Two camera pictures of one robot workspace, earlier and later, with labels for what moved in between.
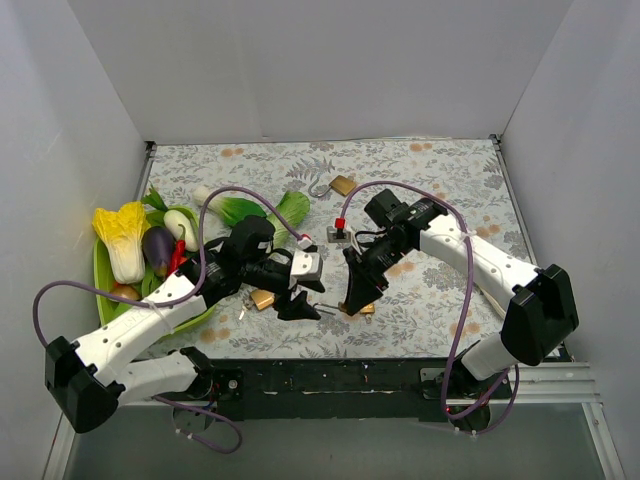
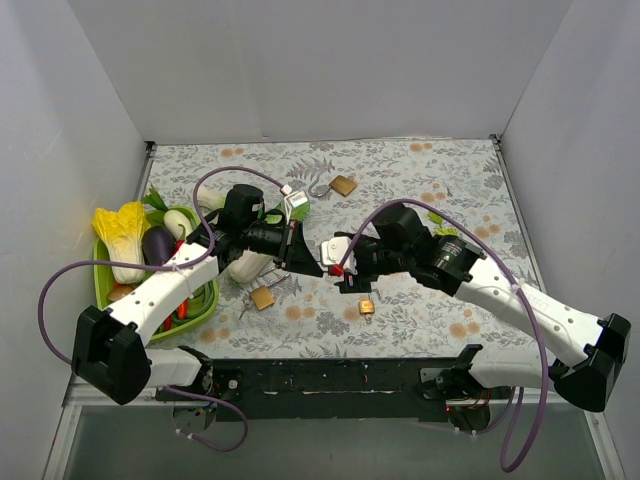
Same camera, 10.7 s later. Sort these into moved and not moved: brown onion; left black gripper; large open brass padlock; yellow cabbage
Moved: left black gripper
Not moved: large open brass padlock; brown onion; yellow cabbage
